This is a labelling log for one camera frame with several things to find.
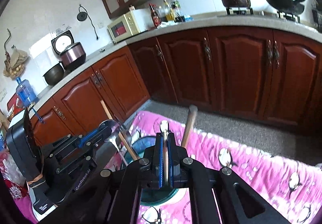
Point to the gas stove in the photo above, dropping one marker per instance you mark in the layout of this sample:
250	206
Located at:
251	12

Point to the purple rice cooker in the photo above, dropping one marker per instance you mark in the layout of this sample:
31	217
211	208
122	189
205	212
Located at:
71	54

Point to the red box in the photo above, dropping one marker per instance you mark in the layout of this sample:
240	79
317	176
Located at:
15	103

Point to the wooden lower cabinets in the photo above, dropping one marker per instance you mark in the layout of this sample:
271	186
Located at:
239	68

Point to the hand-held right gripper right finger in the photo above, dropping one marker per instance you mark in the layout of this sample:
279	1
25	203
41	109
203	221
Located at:
172	163

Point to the teal lidded utensil holder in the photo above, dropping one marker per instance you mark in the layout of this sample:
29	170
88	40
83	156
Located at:
140	144

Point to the yellow cap oil bottle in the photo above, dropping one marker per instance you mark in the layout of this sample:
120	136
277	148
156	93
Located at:
176	7

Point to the white wall outlet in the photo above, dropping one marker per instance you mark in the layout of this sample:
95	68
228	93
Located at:
100	25

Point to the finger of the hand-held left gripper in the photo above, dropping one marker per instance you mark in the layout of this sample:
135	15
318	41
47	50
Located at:
95	136
75	162

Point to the black dish rack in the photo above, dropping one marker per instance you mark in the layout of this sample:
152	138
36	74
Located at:
317	16

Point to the blue water jug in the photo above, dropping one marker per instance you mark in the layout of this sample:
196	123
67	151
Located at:
25	93

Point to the red label sauce bottle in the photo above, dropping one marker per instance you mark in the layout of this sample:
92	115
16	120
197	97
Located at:
154	16

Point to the pink penguin printed blanket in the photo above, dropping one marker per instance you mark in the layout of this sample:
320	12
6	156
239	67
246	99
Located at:
226	161

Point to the cream microwave oven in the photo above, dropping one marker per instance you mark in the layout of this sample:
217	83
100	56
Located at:
124	26

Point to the black wok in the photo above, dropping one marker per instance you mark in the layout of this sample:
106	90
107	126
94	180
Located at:
284	4

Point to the white rag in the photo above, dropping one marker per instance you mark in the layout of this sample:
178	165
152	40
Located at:
166	24

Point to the round black wall device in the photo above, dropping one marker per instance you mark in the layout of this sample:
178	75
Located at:
82	16

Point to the person's left hand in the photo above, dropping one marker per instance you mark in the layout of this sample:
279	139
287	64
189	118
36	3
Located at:
40	196

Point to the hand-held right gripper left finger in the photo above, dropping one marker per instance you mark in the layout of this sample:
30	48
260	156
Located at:
159	163

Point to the small cooking oil bottle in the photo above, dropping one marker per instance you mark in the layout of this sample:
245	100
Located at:
168	11

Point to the black inner cooker pot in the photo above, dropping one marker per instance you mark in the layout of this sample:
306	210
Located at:
54	75

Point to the hanging bag of nuts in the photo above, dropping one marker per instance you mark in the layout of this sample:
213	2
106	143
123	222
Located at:
15	63

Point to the grey stone countertop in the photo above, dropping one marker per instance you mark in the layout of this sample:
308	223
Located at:
226	21

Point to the dark soy sauce bottle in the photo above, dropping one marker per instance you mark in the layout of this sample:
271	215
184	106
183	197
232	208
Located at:
162	14

